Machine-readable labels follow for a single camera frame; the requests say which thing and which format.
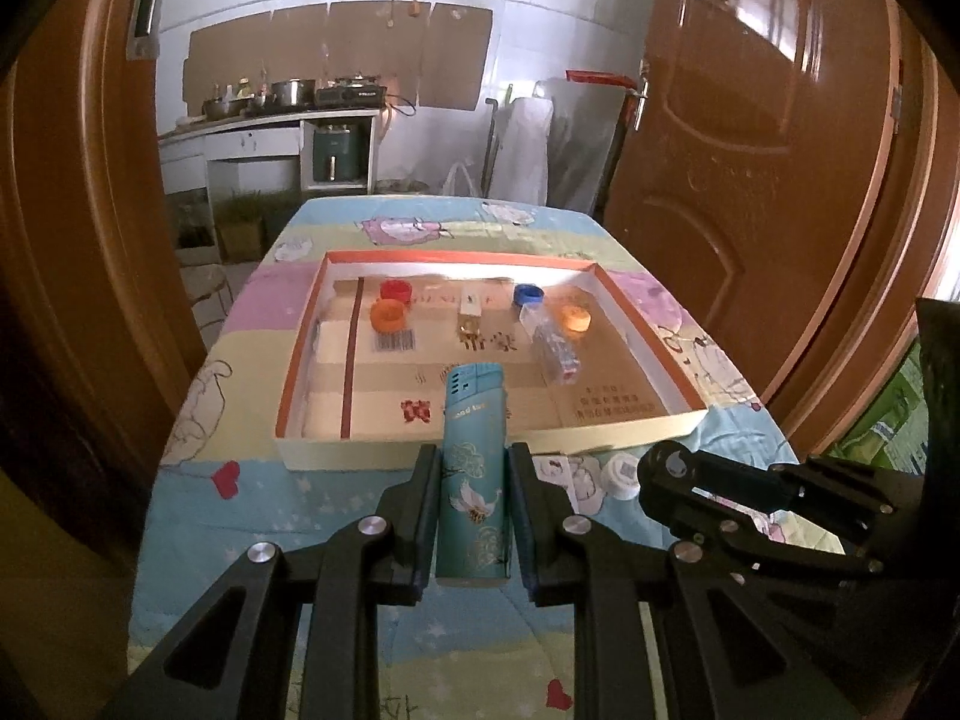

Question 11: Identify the crate of green plants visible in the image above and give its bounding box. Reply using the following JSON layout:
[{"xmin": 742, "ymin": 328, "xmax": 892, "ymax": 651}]
[{"xmin": 214, "ymin": 191, "xmax": 295, "ymax": 263}]

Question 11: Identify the cardboard wall sheet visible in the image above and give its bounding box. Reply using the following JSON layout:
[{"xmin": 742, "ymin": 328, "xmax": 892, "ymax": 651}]
[{"xmin": 184, "ymin": 0, "xmax": 494, "ymax": 115}]

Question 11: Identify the brown wooden door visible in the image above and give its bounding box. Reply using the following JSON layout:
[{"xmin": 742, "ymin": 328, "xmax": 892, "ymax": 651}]
[{"xmin": 604, "ymin": 0, "xmax": 908, "ymax": 391}]

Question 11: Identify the white kitchen counter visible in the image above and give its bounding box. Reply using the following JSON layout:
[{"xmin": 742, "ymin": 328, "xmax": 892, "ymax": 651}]
[{"xmin": 157, "ymin": 106, "xmax": 383, "ymax": 196}]

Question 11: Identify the black gas stove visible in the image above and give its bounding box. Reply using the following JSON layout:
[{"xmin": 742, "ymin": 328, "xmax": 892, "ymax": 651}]
[{"xmin": 315, "ymin": 82, "xmax": 387, "ymax": 110}]

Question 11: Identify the shallow cardboard tray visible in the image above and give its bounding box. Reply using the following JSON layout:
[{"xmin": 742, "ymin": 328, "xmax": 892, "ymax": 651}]
[{"xmin": 274, "ymin": 249, "xmax": 710, "ymax": 472}]

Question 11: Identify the metal door handle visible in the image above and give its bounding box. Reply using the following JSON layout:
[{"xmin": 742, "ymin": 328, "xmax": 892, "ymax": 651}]
[{"xmin": 630, "ymin": 58, "xmax": 655, "ymax": 132}]

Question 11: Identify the black bottle cap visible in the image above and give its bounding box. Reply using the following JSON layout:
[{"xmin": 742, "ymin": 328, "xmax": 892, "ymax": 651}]
[{"xmin": 646, "ymin": 441, "xmax": 696, "ymax": 494}]

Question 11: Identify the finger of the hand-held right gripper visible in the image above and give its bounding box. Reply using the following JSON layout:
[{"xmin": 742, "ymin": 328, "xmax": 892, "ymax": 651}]
[
  {"xmin": 673, "ymin": 508, "xmax": 887, "ymax": 580},
  {"xmin": 645, "ymin": 441, "xmax": 923, "ymax": 542}
]

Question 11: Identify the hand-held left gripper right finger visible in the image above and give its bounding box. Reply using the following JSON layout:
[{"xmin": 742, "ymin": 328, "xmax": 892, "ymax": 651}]
[{"xmin": 508, "ymin": 441, "xmax": 863, "ymax": 720}]

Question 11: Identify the brown door frame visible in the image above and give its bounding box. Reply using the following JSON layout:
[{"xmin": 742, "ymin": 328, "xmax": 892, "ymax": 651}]
[{"xmin": 0, "ymin": 0, "xmax": 960, "ymax": 571}]

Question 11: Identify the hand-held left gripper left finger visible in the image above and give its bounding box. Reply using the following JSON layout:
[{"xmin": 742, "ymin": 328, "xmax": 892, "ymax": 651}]
[{"xmin": 97, "ymin": 442, "xmax": 443, "ymax": 720}]

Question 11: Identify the green cardboard box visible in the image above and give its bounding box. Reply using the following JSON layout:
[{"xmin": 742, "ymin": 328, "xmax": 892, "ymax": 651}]
[{"xmin": 840, "ymin": 337, "xmax": 931, "ymax": 477}]

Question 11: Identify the teal patterned lighter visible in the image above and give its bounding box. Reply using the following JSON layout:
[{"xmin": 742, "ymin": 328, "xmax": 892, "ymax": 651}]
[{"xmin": 433, "ymin": 364, "xmax": 512, "ymax": 590}]

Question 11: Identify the dark green air fryer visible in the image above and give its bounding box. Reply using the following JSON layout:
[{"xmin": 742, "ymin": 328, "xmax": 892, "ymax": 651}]
[{"xmin": 311, "ymin": 124, "xmax": 372, "ymax": 185}]

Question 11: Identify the black walking cane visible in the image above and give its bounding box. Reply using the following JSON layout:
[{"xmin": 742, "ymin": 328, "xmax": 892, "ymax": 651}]
[{"xmin": 484, "ymin": 97, "xmax": 501, "ymax": 196}]

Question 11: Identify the metal strike plate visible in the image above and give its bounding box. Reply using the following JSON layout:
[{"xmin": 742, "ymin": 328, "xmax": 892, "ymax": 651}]
[{"xmin": 127, "ymin": 0, "xmax": 164, "ymax": 61}]

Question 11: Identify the rolled clear plastic sheet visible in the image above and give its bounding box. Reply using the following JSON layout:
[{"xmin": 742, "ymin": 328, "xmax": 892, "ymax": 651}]
[{"xmin": 502, "ymin": 79, "xmax": 557, "ymax": 205}]

